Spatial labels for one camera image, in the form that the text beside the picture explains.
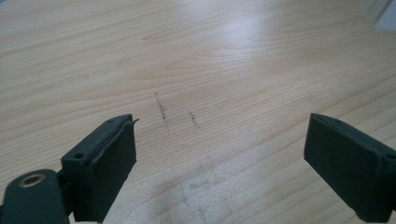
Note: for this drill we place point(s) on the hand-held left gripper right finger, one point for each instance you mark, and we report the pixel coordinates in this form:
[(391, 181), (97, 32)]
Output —
[(348, 165)]

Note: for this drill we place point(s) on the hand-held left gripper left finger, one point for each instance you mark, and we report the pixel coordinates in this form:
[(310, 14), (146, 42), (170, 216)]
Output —
[(99, 171)]

